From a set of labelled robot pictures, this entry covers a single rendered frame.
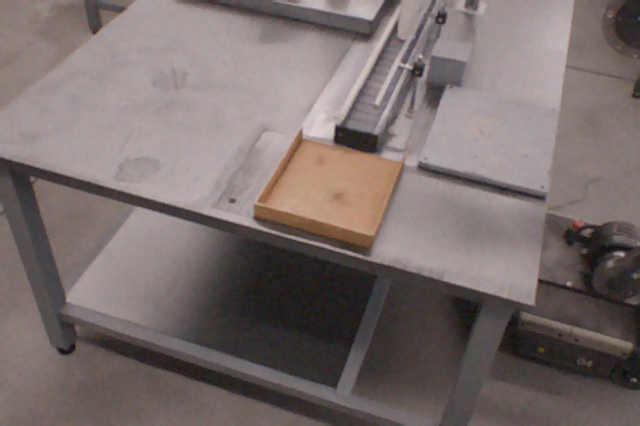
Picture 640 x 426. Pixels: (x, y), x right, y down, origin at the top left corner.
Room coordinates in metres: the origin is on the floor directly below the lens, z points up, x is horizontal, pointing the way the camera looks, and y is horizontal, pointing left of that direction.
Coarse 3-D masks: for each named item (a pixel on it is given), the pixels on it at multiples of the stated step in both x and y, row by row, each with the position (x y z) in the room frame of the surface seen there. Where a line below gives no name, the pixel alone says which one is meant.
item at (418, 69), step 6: (420, 60) 1.50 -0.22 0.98; (402, 66) 1.51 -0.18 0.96; (408, 66) 1.51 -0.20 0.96; (414, 66) 1.49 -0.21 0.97; (420, 66) 1.49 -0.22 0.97; (414, 72) 1.49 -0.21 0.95; (420, 72) 1.48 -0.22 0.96; (414, 84) 1.50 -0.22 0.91; (414, 90) 1.50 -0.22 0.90; (414, 96) 1.50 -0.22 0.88; (414, 102) 1.50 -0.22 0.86
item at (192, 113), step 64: (192, 0) 2.04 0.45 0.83; (448, 0) 2.17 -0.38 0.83; (512, 0) 2.21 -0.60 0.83; (64, 64) 1.61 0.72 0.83; (128, 64) 1.63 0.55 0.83; (192, 64) 1.65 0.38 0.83; (256, 64) 1.68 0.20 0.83; (320, 64) 1.70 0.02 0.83; (512, 64) 1.78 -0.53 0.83; (0, 128) 1.30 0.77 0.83; (64, 128) 1.32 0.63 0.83; (128, 128) 1.34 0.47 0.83; (192, 128) 1.36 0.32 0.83; (256, 128) 1.38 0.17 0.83; (320, 128) 1.40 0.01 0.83; (128, 192) 1.11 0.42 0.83; (192, 192) 1.12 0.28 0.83; (256, 192) 1.14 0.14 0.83; (448, 192) 1.19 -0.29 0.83; (512, 192) 1.21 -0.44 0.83; (384, 256) 0.97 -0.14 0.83; (448, 256) 0.99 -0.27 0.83; (512, 256) 1.00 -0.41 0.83
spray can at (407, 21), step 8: (408, 0) 1.78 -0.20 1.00; (416, 0) 1.78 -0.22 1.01; (408, 8) 1.78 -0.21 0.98; (416, 8) 1.78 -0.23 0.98; (400, 16) 1.80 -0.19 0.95; (408, 16) 1.78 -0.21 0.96; (416, 16) 1.78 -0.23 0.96; (400, 24) 1.79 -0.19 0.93; (408, 24) 1.78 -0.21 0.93; (400, 32) 1.78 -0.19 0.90; (408, 32) 1.78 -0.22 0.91
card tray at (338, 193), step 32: (288, 160) 1.25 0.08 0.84; (320, 160) 1.27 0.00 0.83; (352, 160) 1.27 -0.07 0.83; (384, 160) 1.28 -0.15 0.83; (288, 192) 1.14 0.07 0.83; (320, 192) 1.15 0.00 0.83; (352, 192) 1.16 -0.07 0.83; (384, 192) 1.17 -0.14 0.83; (288, 224) 1.04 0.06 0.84; (320, 224) 1.02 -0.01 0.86; (352, 224) 1.06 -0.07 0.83
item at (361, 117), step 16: (432, 0) 2.05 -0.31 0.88; (416, 32) 1.84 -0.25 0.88; (384, 48) 1.73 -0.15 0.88; (400, 48) 1.74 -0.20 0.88; (384, 64) 1.64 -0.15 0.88; (368, 80) 1.56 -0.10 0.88; (384, 80) 1.56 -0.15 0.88; (368, 96) 1.48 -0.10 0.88; (352, 112) 1.40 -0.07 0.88; (368, 112) 1.41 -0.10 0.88; (352, 128) 1.34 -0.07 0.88; (368, 128) 1.34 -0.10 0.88
